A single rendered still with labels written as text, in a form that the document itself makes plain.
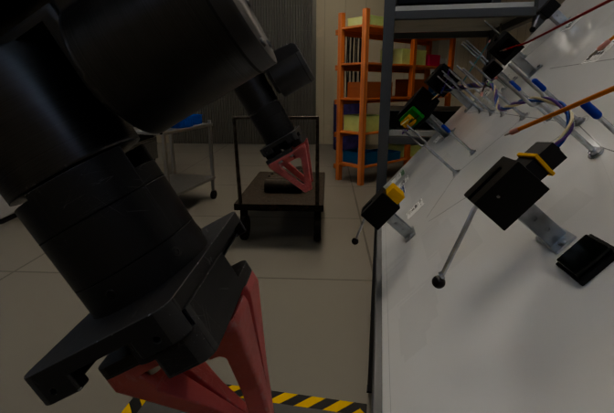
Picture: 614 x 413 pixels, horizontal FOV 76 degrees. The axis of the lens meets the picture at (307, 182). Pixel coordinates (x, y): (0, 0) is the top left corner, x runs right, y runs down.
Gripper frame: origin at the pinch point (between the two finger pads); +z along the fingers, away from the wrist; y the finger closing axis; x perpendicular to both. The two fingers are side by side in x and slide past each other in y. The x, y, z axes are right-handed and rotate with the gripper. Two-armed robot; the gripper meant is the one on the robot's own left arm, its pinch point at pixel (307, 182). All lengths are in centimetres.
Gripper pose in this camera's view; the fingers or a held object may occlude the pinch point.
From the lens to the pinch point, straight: 68.2
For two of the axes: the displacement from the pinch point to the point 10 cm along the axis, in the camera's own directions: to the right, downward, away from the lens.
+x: -8.7, 4.7, 1.6
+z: 4.9, 8.5, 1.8
